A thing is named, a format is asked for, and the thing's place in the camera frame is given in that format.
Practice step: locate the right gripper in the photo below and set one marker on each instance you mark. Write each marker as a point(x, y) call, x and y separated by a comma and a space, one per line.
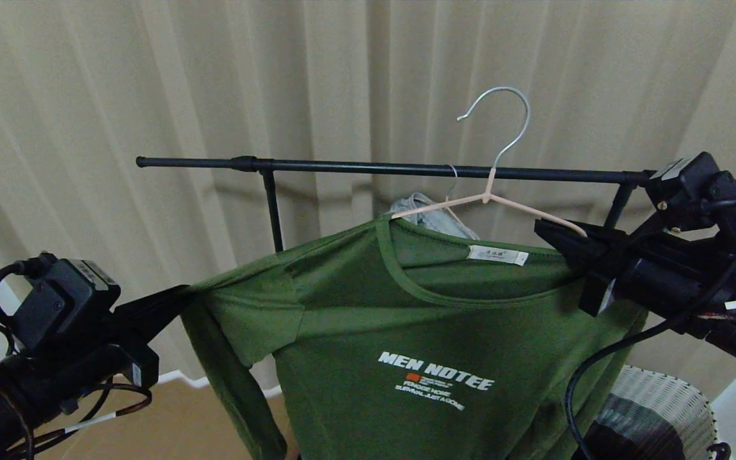
point(655, 284)

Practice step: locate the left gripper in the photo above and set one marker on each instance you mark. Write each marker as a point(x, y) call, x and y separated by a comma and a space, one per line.
point(74, 377)

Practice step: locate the pink clothes hanger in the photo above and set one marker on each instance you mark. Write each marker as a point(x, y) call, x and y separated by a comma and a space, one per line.
point(452, 182)
point(489, 185)

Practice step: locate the pale grey shorts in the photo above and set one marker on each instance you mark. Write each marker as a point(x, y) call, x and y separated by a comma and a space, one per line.
point(429, 214)

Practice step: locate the green garment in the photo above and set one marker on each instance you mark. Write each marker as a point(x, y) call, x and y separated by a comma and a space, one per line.
point(355, 319)

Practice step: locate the white laundry basket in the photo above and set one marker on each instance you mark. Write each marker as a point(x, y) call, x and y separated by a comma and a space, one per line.
point(662, 396)

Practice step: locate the black clothes rack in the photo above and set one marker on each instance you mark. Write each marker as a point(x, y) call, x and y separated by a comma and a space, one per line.
point(342, 167)

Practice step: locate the beige curtain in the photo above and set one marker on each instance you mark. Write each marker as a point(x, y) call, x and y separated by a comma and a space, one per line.
point(119, 76)

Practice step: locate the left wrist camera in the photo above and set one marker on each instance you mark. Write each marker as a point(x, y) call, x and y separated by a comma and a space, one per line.
point(61, 300)

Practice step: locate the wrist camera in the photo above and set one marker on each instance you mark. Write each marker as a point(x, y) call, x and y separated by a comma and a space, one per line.
point(687, 185)
point(61, 300)

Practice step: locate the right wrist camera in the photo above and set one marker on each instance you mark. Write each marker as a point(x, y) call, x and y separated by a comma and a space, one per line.
point(687, 185)

